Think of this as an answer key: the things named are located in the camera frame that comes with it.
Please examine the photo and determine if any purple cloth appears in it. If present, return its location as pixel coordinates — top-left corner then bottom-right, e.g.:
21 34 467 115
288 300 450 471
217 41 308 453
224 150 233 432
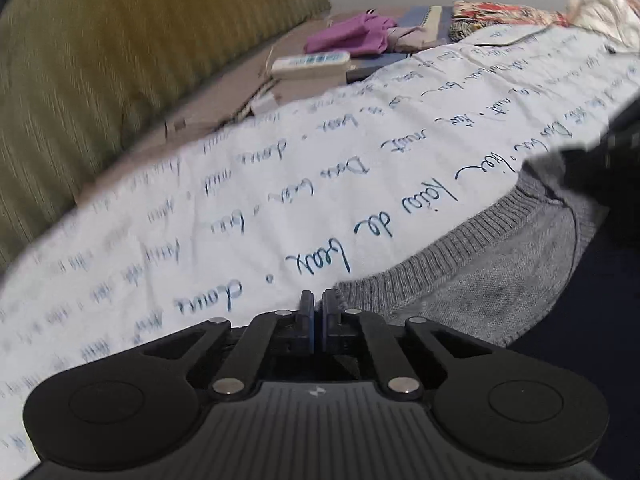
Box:
304 12 399 57

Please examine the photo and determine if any white remote control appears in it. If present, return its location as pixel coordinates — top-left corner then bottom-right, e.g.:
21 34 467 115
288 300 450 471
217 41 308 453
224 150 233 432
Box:
270 50 352 81

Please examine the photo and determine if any brown cardboard sheet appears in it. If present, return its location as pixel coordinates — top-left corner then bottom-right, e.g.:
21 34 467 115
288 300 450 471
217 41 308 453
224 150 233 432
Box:
97 7 416 183

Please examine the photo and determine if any blue striped cloth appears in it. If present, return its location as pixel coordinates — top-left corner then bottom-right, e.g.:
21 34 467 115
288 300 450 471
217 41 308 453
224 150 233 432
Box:
395 5 457 41

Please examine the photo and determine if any red floral cloth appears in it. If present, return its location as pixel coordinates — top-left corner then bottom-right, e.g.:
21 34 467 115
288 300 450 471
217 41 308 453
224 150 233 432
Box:
447 0 572 42

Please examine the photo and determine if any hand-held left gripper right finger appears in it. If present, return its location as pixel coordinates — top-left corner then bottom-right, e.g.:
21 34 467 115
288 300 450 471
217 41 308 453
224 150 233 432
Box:
322 289 502 401

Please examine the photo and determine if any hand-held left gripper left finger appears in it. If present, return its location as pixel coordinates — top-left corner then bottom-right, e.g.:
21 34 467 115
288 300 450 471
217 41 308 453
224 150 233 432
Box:
141 290 315 402

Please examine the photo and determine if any beige pink cloth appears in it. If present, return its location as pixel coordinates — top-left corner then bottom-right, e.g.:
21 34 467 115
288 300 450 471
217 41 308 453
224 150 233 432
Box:
386 24 451 54

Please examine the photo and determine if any grey and navy knit sweater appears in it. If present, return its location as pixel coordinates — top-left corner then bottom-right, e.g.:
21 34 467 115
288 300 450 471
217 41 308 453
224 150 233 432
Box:
332 152 640 461

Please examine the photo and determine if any dark flat book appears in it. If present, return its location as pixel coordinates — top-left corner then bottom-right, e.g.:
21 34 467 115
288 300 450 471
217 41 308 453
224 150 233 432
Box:
346 51 417 85

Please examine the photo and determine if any olive green padded headboard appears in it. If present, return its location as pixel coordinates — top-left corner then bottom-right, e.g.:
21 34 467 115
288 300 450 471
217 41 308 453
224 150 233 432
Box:
0 0 333 273

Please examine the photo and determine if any white script-printed bed sheet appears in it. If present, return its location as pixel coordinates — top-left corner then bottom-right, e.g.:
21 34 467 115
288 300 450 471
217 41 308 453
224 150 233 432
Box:
0 0 640 480

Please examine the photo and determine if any cream crumpled cloth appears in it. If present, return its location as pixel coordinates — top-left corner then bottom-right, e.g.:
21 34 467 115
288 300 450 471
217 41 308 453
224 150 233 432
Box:
566 0 640 52

